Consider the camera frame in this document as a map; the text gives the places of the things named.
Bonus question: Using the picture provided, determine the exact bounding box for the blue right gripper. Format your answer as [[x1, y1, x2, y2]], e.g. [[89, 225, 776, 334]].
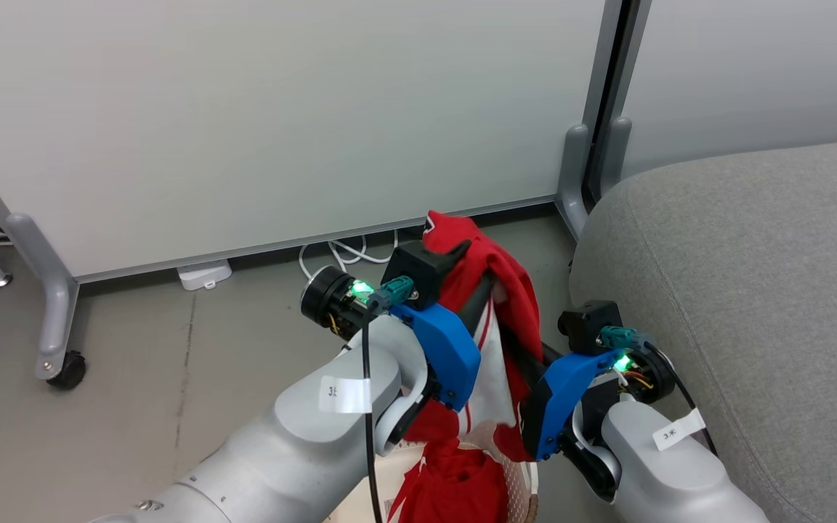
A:
[[501, 327, 627, 463]]

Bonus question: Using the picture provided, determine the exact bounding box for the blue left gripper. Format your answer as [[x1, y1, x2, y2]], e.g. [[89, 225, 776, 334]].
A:
[[389, 240, 498, 413]]

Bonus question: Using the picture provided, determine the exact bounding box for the red and white garment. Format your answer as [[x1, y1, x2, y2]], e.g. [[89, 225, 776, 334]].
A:
[[388, 210, 544, 523]]

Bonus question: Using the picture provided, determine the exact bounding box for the cream perforated laundry basket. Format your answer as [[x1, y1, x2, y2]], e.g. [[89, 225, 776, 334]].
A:
[[324, 436, 540, 523]]

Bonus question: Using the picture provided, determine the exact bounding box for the grey fabric sofa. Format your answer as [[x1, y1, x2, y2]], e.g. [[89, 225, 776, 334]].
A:
[[569, 138, 837, 523]]

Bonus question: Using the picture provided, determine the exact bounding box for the wide white partition panel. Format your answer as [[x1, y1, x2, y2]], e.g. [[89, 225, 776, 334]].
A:
[[0, 0, 626, 382]]

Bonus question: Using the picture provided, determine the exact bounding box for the white power adapter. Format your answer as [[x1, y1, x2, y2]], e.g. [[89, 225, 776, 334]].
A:
[[177, 259, 233, 292]]

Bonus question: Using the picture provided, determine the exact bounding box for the narrow white partition panel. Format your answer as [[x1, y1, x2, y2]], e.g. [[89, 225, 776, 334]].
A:
[[599, 0, 837, 198]]

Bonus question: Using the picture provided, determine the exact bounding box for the black caster wheel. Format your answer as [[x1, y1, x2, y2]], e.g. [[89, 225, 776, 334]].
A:
[[46, 351, 88, 391]]

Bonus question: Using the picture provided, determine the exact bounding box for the looped white cable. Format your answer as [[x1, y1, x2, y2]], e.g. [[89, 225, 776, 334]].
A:
[[298, 230, 400, 281]]

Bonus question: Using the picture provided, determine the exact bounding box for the black right arm cable teal plug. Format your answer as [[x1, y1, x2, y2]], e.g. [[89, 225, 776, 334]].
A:
[[599, 325, 719, 457]]

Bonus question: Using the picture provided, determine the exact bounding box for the black arm cable teal plug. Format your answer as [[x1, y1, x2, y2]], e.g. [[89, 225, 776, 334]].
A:
[[360, 276, 419, 523], [599, 325, 719, 457]]

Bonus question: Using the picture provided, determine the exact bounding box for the black left arm cable teal plug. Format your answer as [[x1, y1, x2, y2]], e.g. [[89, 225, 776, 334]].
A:
[[360, 276, 419, 523]]

